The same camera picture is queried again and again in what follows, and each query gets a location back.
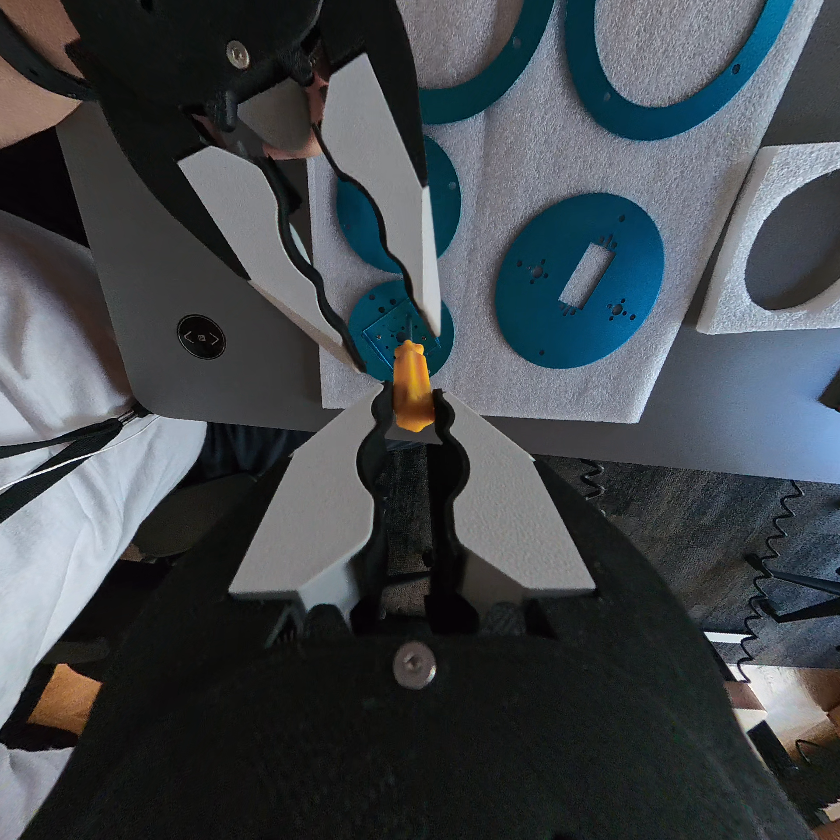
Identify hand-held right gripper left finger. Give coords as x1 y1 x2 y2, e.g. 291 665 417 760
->
230 382 396 618

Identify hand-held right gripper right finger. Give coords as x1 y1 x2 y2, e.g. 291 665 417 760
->
430 388 597 614

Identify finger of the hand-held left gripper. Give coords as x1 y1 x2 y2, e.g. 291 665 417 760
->
176 143 368 376
314 51 444 337

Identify small blue perforated disc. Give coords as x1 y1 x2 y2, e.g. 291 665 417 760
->
348 281 455 382

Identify orange screwdriver handle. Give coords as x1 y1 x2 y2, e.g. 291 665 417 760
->
392 340 435 433

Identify blue metal bracket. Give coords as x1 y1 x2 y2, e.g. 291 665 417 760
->
363 302 427 370

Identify person's left forearm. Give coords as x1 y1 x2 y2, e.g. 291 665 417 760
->
0 0 99 153

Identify grey desk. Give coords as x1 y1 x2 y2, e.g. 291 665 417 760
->
56 0 840 485

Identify round black desk control button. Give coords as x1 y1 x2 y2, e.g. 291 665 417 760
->
177 314 227 361

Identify small blue plain disc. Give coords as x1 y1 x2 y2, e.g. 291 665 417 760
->
336 134 462 274

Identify white foam sheet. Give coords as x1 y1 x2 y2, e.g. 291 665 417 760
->
307 0 824 426

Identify blue disc with rectangular cutout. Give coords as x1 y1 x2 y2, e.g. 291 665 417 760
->
495 192 665 370

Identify white foam block with hole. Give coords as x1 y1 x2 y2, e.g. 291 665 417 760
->
697 143 840 336

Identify blue metal ring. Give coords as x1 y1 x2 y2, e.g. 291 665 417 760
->
566 0 795 142
416 0 555 126

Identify black strap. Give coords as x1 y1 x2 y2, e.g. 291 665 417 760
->
0 403 155 526

